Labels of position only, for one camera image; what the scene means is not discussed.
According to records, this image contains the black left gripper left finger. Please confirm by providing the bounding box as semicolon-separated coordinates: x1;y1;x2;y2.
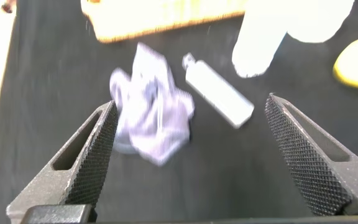
6;100;119;224

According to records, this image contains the water bottle with blue cap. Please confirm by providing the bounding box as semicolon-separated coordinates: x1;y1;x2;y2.
231;0;356;78

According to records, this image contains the grey crumpled cloth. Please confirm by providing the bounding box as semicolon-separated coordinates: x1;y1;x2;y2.
109;42;195;167

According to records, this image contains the wicker basket with handles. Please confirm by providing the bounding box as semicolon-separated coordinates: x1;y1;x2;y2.
81;0;249;44

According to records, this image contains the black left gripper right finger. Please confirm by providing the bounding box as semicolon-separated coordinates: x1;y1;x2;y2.
264;92;358;217

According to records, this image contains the clear plastic toothbrush case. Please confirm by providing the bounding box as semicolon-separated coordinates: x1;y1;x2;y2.
181;52;255;129

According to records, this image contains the dark table cloth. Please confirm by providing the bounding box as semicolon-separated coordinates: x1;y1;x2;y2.
0;0;358;224

